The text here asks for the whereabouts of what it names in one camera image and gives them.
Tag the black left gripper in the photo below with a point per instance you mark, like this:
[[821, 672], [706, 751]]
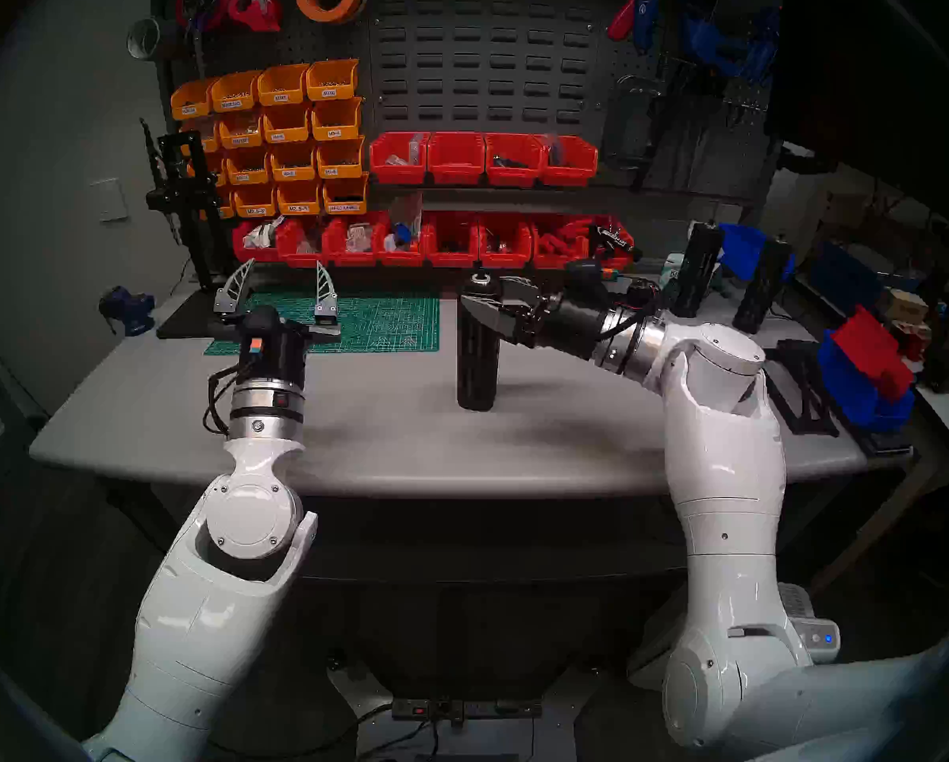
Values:
[[284, 363]]

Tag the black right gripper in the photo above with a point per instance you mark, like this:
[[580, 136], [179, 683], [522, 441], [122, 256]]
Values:
[[569, 328]]

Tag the black cylindrical screwdriver set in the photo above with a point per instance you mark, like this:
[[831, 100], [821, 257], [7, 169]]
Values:
[[760, 292], [696, 276], [478, 371]]

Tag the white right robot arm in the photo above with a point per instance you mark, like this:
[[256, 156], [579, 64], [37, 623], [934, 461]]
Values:
[[720, 482]]

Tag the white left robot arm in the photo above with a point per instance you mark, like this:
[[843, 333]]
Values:
[[252, 514]]

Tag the black screwdriver stand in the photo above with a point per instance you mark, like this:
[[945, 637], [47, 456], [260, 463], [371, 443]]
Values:
[[180, 320]]

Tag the black pen electric screwdriver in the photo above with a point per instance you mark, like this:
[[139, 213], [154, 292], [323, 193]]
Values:
[[154, 157]]

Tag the red plastic parts bin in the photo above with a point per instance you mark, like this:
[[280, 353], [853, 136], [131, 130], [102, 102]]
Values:
[[506, 259], [387, 173], [355, 259], [625, 265], [554, 262], [450, 259], [456, 169], [577, 173], [296, 254], [411, 258], [514, 177], [240, 252]]

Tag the white parts bag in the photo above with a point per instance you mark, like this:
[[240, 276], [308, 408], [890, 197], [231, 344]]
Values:
[[261, 235]]

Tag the clear bag of screws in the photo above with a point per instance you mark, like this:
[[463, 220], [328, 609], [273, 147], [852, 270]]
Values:
[[359, 238]]

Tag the yellow bin labelled M2.5-6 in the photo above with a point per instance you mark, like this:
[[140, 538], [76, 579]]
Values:
[[254, 203]]

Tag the green cutting mat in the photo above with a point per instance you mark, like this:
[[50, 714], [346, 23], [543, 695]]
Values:
[[403, 324]]

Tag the yellow bin labelled M2.5-5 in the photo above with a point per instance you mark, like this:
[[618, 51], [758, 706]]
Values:
[[298, 199]]

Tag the yellow parts bin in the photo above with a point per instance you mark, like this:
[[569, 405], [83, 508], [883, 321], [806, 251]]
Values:
[[240, 129], [216, 165], [226, 205], [192, 101], [208, 133]]

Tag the black tool white print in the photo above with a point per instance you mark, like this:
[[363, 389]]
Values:
[[617, 240]]

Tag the yellow bin labelled M4 HEX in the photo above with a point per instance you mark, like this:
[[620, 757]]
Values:
[[346, 197]]

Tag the white bottle blue cap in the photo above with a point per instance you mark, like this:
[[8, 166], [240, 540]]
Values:
[[391, 243]]

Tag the tall clear plastic bag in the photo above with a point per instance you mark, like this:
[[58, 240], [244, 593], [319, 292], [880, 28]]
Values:
[[407, 209]]

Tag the yellow bin labelled M3-12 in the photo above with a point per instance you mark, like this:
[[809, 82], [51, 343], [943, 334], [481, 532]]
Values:
[[248, 167]]

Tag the yellow bin labelled M3-8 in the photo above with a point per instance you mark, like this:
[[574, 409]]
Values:
[[293, 163]]

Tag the blue bench vise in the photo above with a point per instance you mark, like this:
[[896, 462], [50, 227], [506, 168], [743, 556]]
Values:
[[129, 312]]

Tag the yellow bin labelled M3-6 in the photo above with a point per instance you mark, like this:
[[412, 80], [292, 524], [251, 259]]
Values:
[[339, 161]]

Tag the small clear plastic bag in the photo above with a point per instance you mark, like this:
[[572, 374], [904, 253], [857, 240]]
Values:
[[552, 148], [416, 148]]

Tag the white green wipes box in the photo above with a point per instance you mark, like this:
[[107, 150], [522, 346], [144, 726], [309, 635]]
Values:
[[671, 268]]

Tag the yellow bin labelled M3-4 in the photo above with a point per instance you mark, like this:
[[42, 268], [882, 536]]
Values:
[[335, 123]]

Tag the grey metal C-clamp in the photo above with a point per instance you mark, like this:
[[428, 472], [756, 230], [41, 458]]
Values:
[[611, 125]]

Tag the yellow bin labelled M3X8 BAD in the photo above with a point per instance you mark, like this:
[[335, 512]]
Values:
[[236, 94]]

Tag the yellow bin labelled M3X6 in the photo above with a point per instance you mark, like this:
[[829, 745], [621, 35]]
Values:
[[331, 86]]

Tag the blue plastic bin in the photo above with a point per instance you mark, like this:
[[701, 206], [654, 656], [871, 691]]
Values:
[[740, 244]]

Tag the blue spring clamp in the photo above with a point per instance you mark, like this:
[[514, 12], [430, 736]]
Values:
[[760, 54], [700, 38]]

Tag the dark blue crate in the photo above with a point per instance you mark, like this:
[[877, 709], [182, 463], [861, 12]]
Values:
[[839, 272]]

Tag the blue stacked storage bins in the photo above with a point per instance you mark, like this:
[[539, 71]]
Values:
[[847, 387]]

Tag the small cardboard box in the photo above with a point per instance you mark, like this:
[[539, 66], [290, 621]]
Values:
[[903, 304]]

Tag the black power strip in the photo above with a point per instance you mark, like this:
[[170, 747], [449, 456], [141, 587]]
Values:
[[474, 706]]

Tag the black monitor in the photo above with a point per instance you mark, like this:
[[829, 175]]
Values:
[[879, 70]]

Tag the black desktop device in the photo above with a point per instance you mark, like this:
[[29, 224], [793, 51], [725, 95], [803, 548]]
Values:
[[947, 367]]

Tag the white air purifier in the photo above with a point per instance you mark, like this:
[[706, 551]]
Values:
[[816, 637]]

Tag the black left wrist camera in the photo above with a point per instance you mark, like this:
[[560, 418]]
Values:
[[261, 324]]

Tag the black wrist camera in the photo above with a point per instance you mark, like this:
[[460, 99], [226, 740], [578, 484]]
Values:
[[589, 284], [261, 324]]

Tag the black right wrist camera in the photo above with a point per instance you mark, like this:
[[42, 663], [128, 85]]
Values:
[[589, 284]]

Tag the white wall switch plate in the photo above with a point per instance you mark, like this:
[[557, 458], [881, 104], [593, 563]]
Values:
[[109, 201]]

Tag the dark grey tool wall panel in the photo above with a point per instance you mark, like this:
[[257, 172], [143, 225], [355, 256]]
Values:
[[474, 22]]

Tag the grey duct tape roll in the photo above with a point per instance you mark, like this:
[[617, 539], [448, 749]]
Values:
[[161, 36]]

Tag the black flat frame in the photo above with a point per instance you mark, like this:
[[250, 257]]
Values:
[[820, 432]]

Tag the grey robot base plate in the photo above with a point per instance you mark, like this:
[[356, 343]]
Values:
[[573, 713]]

